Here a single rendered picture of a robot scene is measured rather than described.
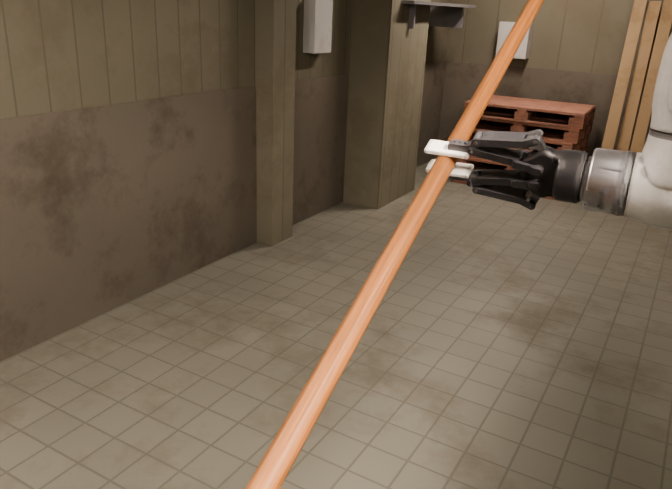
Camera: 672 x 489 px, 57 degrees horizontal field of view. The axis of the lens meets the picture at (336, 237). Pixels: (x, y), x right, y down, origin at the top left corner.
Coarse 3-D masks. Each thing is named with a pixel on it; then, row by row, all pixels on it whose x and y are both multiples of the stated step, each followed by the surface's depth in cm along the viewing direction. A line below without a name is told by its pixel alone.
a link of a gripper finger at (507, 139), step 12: (480, 132) 93; (492, 132) 92; (504, 132) 91; (516, 132) 90; (528, 132) 89; (540, 132) 88; (480, 144) 92; (492, 144) 91; (504, 144) 90; (516, 144) 89; (528, 144) 88
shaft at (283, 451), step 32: (512, 32) 122; (480, 96) 107; (448, 160) 95; (416, 224) 86; (384, 256) 82; (384, 288) 79; (352, 320) 74; (352, 352) 73; (320, 384) 68; (288, 416) 66; (288, 448) 64; (256, 480) 61
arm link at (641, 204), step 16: (656, 144) 81; (640, 160) 83; (656, 160) 80; (640, 176) 82; (656, 176) 80; (640, 192) 82; (656, 192) 81; (624, 208) 84; (640, 208) 83; (656, 208) 81; (656, 224) 84
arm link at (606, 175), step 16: (592, 160) 85; (608, 160) 84; (624, 160) 84; (592, 176) 84; (608, 176) 84; (624, 176) 83; (592, 192) 85; (608, 192) 84; (624, 192) 83; (592, 208) 87; (608, 208) 86
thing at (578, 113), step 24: (504, 96) 764; (480, 120) 746; (504, 120) 694; (528, 120) 682; (552, 120) 704; (576, 120) 656; (552, 144) 739; (576, 144) 679; (480, 168) 746; (504, 168) 746
